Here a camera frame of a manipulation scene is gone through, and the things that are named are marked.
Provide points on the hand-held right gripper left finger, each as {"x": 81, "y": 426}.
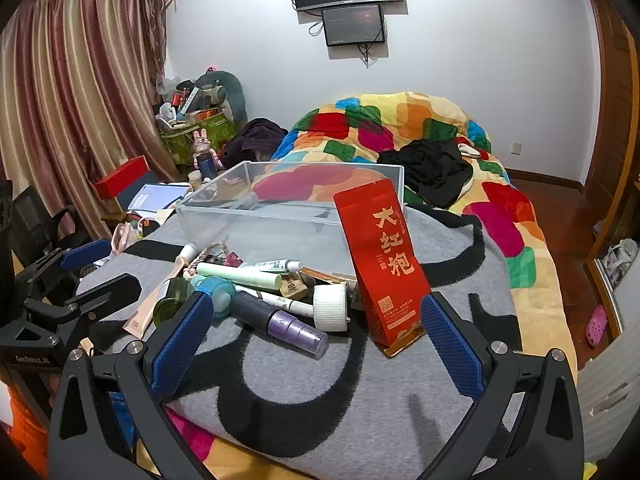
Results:
{"x": 182, "y": 342}

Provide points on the pale green tube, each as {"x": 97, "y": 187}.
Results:
{"x": 240, "y": 275}

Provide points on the red tea packet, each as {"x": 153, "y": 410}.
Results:
{"x": 385, "y": 265}

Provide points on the white pen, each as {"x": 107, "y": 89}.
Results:
{"x": 280, "y": 302}

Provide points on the grey plush pillow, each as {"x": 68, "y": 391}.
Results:
{"x": 230, "y": 87}

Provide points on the striped curtain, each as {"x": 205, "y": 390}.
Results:
{"x": 75, "y": 85}

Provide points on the green storage box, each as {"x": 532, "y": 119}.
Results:
{"x": 200, "y": 137}

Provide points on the purple cosmetic tube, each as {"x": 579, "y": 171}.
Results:
{"x": 285, "y": 322}

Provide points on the pink slipper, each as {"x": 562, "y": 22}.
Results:
{"x": 596, "y": 327}

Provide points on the dark green glass bottle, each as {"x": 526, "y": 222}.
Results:
{"x": 172, "y": 302}

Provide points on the clear plastic box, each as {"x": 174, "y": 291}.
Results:
{"x": 295, "y": 210}

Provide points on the small black monitor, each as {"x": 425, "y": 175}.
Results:
{"x": 352, "y": 25}

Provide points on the colourful patchwork blanket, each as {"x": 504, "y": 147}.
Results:
{"x": 505, "y": 210}

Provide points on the white ribbed cap bottle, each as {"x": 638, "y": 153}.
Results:
{"x": 330, "y": 307}

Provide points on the blue and white book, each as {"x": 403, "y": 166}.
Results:
{"x": 155, "y": 196}

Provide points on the white sock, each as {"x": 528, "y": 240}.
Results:
{"x": 468, "y": 150}

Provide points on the pink cosmetic tube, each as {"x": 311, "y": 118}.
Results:
{"x": 152, "y": 305}

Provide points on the wooden tag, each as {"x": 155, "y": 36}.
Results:
{"x": 292, "y": 287}

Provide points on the dark purple clothing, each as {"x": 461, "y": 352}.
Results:
{"x": 255, "y": 142}

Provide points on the grey shoes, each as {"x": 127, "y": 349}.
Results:
{"x": 620, "y": 260}

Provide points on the red cardboard box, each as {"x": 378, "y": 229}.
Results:
{"x": 120, "y": 180}

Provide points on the brown slim box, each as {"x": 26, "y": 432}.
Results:
{"x": 322, "y": 276}

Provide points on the white sliding wardrobe door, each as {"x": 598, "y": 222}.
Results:
{"x": 610, "y": 400}

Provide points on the small white ointment tube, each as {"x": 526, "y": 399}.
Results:
{"x": 275, "y": 265}

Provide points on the wooden door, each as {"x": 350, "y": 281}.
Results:
{"x": 612, "y": 110}

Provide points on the black chair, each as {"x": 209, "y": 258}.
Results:
{"x": 32, "y": 225}

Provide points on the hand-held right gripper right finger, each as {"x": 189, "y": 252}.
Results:
{"x": 450, "y": 347}

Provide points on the pink rabbit toy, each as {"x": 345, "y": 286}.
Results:
{"x": 204, "y": 152}

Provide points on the black clothing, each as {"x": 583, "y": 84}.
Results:
{"x": 430, "y": 170}

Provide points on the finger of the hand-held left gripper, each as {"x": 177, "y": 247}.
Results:
{"x": 85, "y": 254}
{"x": 107, "y": 290}

